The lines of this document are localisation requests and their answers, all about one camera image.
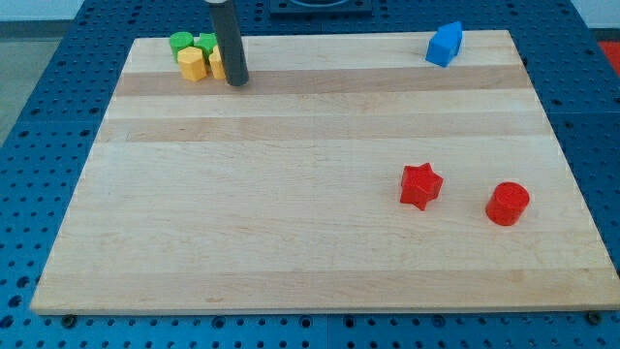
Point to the yellow hexagon block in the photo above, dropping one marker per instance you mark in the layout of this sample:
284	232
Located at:
191	64

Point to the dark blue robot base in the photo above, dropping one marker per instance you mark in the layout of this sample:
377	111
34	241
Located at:
319	7

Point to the green cylinder block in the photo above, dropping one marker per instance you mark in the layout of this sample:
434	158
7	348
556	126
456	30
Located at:
179	41

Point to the blue house-shaped block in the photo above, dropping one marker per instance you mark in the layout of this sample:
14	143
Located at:
445	44

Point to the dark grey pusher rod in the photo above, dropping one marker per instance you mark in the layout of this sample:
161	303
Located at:
226	27

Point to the red cylinder block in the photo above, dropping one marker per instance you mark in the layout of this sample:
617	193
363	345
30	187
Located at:
507	203

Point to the wooden board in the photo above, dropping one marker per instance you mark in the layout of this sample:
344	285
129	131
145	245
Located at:
282	195

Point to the green star block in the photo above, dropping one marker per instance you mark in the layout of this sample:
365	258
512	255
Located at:
206	42

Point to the red star block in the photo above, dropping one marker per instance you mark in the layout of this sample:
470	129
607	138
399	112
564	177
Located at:
420	185

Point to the yellow block behind rod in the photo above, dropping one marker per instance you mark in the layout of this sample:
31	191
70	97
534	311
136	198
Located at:
216	64

